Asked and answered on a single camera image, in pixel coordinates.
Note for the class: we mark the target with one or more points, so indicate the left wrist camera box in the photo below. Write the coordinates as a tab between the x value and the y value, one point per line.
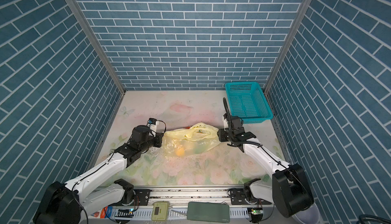
152	124

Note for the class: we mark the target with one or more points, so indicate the aluminium corner post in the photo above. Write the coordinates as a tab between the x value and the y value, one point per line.
85	26
288	41

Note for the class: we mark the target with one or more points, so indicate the grey round bowl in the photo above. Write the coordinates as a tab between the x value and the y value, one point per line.
308	216

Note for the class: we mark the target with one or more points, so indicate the small green meter box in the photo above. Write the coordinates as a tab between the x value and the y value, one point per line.
160	211

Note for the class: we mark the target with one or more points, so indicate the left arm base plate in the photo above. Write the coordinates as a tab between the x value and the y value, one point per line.
140	197

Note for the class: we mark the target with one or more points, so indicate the orange fruit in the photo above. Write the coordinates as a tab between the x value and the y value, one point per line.
180	152

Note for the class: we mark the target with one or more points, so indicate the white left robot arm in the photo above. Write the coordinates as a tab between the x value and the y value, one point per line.
75	200

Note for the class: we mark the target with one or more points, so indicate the green rectangular pad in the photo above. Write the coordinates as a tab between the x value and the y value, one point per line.
208	212

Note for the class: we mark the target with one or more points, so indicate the aluminium corner post left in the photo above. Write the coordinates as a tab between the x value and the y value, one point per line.
85	26

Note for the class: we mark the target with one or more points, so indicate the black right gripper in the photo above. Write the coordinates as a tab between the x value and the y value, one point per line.
221	135

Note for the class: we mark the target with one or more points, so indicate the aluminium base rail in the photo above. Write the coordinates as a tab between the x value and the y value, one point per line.
179	197

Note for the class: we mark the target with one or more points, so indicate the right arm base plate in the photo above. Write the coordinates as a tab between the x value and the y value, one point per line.
241	196

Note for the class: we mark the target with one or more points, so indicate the teal plastic basket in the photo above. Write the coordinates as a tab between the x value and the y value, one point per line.
247	101

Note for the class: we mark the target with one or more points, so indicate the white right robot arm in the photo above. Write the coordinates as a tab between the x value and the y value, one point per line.
289	192

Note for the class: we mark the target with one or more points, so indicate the yellow translucent plastic bag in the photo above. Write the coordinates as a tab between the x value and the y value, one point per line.
196	139

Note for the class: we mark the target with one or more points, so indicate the aluminium corner post right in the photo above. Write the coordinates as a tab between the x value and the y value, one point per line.
288	41

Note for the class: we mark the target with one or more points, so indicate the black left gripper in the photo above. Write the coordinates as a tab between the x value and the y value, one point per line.
159	138

